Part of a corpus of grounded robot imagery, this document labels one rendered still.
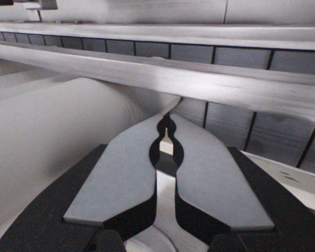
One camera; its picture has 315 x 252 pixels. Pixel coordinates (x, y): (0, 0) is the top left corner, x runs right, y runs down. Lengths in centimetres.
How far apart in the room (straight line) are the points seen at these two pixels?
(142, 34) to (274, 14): 11
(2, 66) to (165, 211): 26
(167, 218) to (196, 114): 18
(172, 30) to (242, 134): 10
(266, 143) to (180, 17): 15
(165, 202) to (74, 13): 30
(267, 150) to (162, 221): 20
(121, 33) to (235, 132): 14
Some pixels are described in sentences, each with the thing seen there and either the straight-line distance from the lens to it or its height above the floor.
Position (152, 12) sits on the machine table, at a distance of 24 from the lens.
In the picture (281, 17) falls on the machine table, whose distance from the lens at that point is 20.
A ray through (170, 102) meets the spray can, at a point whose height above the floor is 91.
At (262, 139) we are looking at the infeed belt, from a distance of 17.
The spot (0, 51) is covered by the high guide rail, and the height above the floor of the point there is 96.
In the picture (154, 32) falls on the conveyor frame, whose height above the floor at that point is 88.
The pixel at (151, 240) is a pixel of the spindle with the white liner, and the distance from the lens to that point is 34.
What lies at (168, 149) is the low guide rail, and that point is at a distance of 16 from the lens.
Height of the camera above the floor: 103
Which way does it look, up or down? 46 degrees down
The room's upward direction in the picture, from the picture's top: 129 degrees counter-clockwise
